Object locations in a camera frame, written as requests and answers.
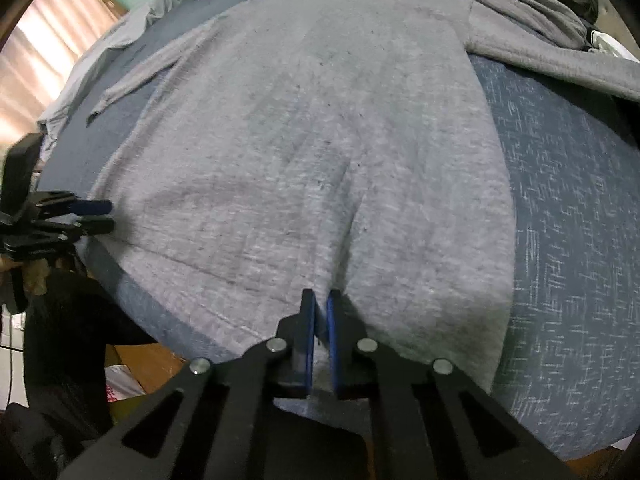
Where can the person's left hand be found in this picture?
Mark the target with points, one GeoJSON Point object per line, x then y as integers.
{"type": "Point", "coordinates": [36, 277]}

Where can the person's black clothing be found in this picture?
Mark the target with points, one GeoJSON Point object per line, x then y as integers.
{"type": "Point", "coordinates": [65, 360]}

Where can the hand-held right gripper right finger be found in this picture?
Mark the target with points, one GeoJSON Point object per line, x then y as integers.
{"type": "Point", "coordinates": [333, 345]}

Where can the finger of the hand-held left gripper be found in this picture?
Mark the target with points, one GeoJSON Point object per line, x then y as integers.
{"type": "Point", "coordinates": [92, 206]}
{"type": "Point", "coordinates": [90, 226]}

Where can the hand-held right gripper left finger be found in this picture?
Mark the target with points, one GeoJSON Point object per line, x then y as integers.
{"type": "Point", "coordinates": [310, 345]}

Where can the grey knit sweater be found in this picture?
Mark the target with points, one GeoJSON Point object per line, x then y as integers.
{"type": "Point", "coordinates": [310, 135]}

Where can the pink and white plastic bag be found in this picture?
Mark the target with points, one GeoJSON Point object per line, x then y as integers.
{"type": "Point", "coordinates": [122, 385]}

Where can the pink curtain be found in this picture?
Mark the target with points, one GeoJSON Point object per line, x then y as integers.
{"type": "Point", "coordinates": [45, 50]}

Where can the light grey blanket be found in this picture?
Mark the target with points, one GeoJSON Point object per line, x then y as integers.
{"type": "Point", "coordinates": [110, 40]}

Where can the folded white garment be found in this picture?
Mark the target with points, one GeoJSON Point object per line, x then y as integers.
{"type": "Point", "coordinates": [612, 45]}

